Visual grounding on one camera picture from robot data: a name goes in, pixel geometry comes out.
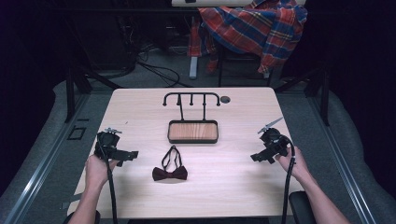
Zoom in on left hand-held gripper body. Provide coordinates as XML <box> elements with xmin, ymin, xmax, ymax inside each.
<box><xmin>94</xmin><ymin>126</ymin><xmax>125</xmax><ymax>161</ymax></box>

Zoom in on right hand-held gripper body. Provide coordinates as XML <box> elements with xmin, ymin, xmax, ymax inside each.
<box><xmin>257</xmin><ymin>117</ymin><xmax>292</xmax><ymax>159</ymax></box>

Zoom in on dark red bow tie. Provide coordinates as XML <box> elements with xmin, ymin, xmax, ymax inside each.
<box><xmin>151</xmin><ymin>145</ymin><xmax>189</xmax><ymax>182</ymax></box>

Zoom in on black hook rack wooden tray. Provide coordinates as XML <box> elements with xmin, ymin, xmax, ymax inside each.
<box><xmin>162</xmin><ymin>91</ymin><xmax>221</xmax><ymax>145</ymax></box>

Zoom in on person's left hand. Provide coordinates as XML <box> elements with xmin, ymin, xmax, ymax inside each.
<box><xmin>84</xmin><ymin>154</ymin><xmax>120</xmax><ymax>191</ymax></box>

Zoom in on person's right hand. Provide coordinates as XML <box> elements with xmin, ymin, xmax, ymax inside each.
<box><xmin>275</xmin><ymin>146</ymin><xmax>313</xmax><ymax>185</ymax></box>

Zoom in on black tape rectangle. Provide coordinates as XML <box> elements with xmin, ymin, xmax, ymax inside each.
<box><xmin>66</xmin><ymin>125</ymin><xmax>88</xmax><ymax>141</ymax></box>

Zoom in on black armrest pad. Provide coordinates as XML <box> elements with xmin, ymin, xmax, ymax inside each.
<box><xmin>288</xmin><ymin>190</ymin><xmax>318</xmax><ymax>224</ymax></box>

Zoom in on black metal stand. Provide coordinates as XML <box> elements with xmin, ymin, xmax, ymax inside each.
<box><xmin>64</xmin><ymin>62</ymin><xmax>123</xmax><ymax>124</ymax></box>
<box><xmin>274</xmin><ymin>63</ymin><xmax>331</xmax><ymax>127</ymax></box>

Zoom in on black chair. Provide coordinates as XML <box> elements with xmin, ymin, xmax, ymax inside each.
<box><xmin>217</xmin><ymin>43</ymin><xmax>273</xmax><ymax>89</ymax></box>

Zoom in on red blue plaid shirt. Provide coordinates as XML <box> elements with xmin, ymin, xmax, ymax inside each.
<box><xmin>187</xmin><ymin>0</ymin><xmax>309</xmax><ymax>75</ymax></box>

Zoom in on white desk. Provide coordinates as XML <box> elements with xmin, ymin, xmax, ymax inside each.
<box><xmin>171</xmin><ymin>0</ymin><xmax>307</xmax><ymax>8</ymax></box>

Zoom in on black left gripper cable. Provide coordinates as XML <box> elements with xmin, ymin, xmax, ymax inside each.
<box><xmin>104</xmin><ymin>148</ymin><xmax>120</xmax><ymax>224</ymax></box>

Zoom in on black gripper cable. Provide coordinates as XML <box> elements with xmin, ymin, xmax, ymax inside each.
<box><xmin>280</xmin><ymin>135</ymin><xmax>297</xmax><ymax>224</ymax></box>
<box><xmin>104</xmin><ymin>148</ymin><xmax>120</xmax><ymax>224</ymax></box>

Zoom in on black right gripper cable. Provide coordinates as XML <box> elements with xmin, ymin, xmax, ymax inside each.
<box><xmin>280</xmin><ymin>135</ymin><xmax>297</xmax><ymax>224</ymax></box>

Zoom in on aluminium rail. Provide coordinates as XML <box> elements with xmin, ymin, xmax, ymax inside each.
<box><xmin>0</xmin><ymin>92</ymin><xmax>92</xmax><ymax>224</ymax></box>
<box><xmin>306</xmin><ymin>92</ymin><xmax>378</xmax><ymax>224</ymax></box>

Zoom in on black floor cables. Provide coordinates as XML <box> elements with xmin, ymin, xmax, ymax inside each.
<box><xmin>118</xmin><ymin>18</ymin><xmax>192</xmax><ymax>89</ymax></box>

